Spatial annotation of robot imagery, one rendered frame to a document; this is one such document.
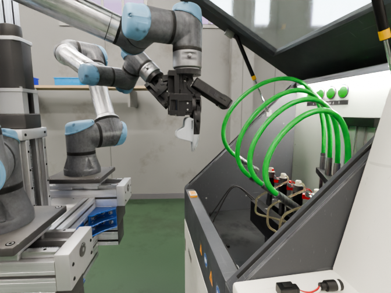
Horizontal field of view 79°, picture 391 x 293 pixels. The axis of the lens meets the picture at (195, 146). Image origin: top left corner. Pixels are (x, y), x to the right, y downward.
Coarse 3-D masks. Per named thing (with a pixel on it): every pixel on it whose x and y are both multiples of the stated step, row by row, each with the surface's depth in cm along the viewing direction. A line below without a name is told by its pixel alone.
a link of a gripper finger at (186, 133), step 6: (186, 120) 62; (192, 120) 63; (186, 126) 62; (192, 126) 63; (180, 132) 62; (186, 132) 62; (192, 132) 62; (180, 138) 62; (186, 138) 62; (192, 138) 63; (198, 138) 63; (192, 144) 64; (192, 150) 64
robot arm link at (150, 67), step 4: (148, 64) 88; (152, 64) 88; (144, 68) 88; (148, 68) 88; (152, 68) 88; (156, 68) 88; (140, 72) 88; (144, 72) 88; (148, 72) 87; (152, 72) 88; (140, 76) 90; (144, 76) 88; (148, 76) 88; (144, 80) 90
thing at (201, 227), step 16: (192, 208) 93; (192, 224) 94; (208, 224) 76; (192, 240) 95; (208, 240) 67; (208, 256) 66; (224, 256) 59; (208, 272) 67; (224, 272) 54; (208, 288) 67; (224, 288) 52
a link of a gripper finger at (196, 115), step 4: (196, 104) 61; (196, 108) 60; (200, 108) 60; (196, 112) 60; (200, 112) 60; (196, 116) 60; (200, 116) 60; (196, 120) 60; (200, 120) 60; (196, 124) 60; (196, 128) 61; (196, 132) 62
